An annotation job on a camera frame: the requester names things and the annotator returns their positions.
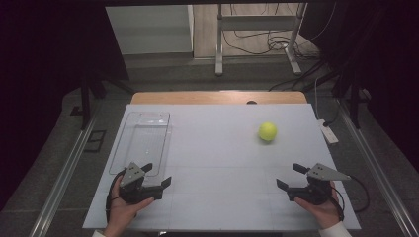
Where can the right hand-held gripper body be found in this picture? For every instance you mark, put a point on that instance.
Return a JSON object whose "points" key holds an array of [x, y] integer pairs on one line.
{"points": [[313, 191]]}

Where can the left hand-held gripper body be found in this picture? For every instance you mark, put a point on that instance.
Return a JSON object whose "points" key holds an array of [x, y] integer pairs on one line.
{"points": [[136, 192]]}

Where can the yellow-green tennis ball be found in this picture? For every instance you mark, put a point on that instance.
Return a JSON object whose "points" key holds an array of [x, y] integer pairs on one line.
{"points": [[267, 131]]}

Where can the person's left hand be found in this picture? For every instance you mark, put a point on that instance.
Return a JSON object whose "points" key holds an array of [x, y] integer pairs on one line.
{"points": [[125, 212]]}

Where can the person's right hand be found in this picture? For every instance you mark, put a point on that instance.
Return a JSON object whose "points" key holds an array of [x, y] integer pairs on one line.
{"points": [[324, 212]]}

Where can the clear plastic container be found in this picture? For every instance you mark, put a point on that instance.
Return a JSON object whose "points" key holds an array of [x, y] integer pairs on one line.
{"points": [[145, 144]]}

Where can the white power strip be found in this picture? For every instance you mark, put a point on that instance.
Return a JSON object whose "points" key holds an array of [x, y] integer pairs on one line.
{"points": [[328, 131]]}

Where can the white foam board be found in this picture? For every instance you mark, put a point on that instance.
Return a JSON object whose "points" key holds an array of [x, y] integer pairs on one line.
{"points": [[217, 171]]}

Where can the dark table grommet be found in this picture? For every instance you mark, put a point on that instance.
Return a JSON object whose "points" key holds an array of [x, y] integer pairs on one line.
{"points": [[252, 102]]}

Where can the black stand leg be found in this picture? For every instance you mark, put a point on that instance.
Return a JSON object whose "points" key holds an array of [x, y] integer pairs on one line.
{"points": [[354, 102], [86, 98]]}

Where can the wooden table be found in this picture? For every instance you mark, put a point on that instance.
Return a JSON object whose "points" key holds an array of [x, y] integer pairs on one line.
{"points": [[197, 97]]}

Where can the white cabinet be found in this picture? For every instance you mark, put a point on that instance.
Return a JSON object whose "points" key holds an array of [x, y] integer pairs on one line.
{"points": [[148, 29]]}

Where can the dark curtain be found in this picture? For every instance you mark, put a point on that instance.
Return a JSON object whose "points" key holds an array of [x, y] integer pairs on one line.
{"points": [[378, 49], [49, 65]]}

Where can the black floor frame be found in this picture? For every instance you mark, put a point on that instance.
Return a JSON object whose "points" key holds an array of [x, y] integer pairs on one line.
{"points": [[95, 141]]}

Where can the aluminium floor rail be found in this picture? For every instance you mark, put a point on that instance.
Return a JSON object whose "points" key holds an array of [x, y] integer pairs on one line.
{"points": [[62, 181], [378, 171]]}

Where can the grey metal desk frame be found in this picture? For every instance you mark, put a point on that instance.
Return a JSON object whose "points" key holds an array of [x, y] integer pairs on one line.
{"points": [[257, 23]]}

